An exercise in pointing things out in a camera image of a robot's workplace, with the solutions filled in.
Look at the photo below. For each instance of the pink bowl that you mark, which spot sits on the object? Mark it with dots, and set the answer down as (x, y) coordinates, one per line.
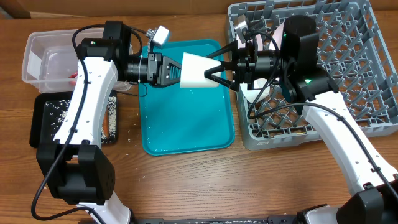
(252, 45)

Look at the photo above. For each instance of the pink plate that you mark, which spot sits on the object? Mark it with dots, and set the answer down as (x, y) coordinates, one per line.
(277, 36)

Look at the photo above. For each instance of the white rice pile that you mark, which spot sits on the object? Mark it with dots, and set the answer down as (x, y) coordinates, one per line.
(55, 112)

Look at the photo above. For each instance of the orange carrot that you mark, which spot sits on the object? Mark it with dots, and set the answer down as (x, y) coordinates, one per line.
(106, 124)

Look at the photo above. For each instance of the grey dishwasher rack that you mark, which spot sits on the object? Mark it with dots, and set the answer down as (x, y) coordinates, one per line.
(351, 49)

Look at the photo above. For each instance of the white bowl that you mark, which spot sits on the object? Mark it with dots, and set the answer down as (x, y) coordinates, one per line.
(193, 71)

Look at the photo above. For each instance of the red snack wrapper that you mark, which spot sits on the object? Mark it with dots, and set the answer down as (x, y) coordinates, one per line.
(73, 76)

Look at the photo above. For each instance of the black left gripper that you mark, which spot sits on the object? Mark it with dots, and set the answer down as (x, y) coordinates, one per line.
(157, 59)

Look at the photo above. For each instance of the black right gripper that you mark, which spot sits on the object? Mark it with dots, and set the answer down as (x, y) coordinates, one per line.
(243, 67)

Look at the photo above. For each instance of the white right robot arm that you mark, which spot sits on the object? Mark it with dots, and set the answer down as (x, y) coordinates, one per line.
(289, 56)

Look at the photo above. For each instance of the black food waste tray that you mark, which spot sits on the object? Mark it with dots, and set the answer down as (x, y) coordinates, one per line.
(38, 114)

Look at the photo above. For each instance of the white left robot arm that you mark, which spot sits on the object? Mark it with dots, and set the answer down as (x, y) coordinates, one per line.
(74, 167)

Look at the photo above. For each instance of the clear plastic bin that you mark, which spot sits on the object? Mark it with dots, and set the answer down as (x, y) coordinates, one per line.
(50, 61)

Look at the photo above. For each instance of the teal plastic tray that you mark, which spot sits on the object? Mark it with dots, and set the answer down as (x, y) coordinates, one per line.
(177, 120)

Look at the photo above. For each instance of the small white cup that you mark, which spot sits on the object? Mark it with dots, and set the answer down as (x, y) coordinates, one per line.
(251, 95)

